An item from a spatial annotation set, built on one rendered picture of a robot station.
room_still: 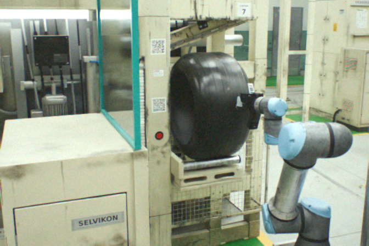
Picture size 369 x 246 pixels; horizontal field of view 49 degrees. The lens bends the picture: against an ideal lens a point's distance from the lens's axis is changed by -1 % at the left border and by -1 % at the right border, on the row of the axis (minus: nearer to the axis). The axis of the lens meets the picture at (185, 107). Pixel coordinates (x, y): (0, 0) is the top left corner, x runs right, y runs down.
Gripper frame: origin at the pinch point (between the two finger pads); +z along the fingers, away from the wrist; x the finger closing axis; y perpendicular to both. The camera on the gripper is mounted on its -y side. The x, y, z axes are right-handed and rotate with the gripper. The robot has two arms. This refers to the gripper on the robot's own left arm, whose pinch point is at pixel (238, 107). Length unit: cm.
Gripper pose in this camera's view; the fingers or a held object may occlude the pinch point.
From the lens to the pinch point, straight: 199.4
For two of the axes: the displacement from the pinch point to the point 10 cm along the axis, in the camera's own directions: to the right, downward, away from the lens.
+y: -0.5, -10.0, -0.9
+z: -3.6, -0.7, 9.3
